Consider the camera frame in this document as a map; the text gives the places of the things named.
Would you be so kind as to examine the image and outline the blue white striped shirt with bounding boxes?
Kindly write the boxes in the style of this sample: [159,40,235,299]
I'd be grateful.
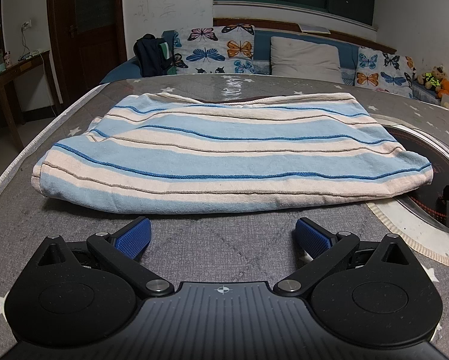
[31,93,433,215]

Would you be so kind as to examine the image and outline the butterfly pillow right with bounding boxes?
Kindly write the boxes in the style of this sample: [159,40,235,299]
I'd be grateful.
[355,47,415,98]

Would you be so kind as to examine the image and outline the butterfly pillow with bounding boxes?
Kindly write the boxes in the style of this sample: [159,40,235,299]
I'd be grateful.
[173,24,255,75]
[355,47,415,98]

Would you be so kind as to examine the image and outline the grey plain pillow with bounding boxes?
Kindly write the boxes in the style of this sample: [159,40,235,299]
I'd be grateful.
[270,37,344,84]

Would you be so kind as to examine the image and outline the dark backpack with green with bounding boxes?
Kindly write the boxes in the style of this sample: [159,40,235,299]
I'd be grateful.
[133,33,175,77]

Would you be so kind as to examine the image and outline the teddy bear toy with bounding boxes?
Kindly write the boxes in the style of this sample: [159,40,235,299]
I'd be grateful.
[417,65,449,99]

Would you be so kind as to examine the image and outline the dark wooden side table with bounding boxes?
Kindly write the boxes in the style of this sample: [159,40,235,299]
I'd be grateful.
[0,50,62,152]

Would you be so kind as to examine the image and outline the dark wooden door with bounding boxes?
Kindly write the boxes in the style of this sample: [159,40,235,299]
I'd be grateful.
[46,0,127,107]

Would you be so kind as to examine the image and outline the blue sofa bed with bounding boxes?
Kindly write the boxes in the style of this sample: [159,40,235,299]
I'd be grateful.
[98,28,398,85]

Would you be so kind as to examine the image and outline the butterfly pillow left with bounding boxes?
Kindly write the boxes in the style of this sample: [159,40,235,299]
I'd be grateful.
[173,24,255,75]

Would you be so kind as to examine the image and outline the wall socket with cable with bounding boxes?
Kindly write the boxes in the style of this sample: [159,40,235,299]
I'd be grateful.
[19,20,31,61]

